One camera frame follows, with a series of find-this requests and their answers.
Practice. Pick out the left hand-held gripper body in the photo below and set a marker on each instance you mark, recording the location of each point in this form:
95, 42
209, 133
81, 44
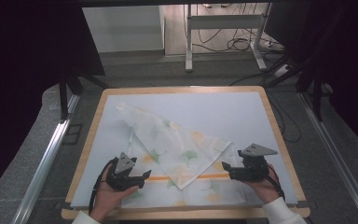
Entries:
122, 177

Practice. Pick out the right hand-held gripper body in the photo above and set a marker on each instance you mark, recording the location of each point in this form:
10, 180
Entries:
254, 168

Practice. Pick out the white leaf-print cloth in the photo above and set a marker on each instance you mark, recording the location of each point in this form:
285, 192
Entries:
174, 146

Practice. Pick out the person's right hand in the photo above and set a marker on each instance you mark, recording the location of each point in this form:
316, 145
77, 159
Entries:
267, 189

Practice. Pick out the person's left hand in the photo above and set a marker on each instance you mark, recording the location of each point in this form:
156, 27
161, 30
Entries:
105, 199

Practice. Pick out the dark floor hatch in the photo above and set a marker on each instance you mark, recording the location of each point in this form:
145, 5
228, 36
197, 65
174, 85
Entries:
72, 134

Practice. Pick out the black metal stand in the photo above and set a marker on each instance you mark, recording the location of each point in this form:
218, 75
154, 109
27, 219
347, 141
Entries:
317, 99
63, 99

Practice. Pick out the white power strip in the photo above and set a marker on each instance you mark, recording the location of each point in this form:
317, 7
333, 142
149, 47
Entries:
282, 70

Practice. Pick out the dark curtain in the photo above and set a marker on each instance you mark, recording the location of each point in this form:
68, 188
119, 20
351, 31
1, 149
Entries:
354, 62
18, 77

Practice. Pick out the white panel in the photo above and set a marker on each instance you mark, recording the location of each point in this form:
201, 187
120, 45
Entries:
122, 28

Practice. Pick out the aluminium floor rail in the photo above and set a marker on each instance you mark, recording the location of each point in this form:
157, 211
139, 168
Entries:
335, 155
48, 158

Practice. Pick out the white metal desk frame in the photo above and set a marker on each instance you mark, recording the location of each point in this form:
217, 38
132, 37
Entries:
223, 21

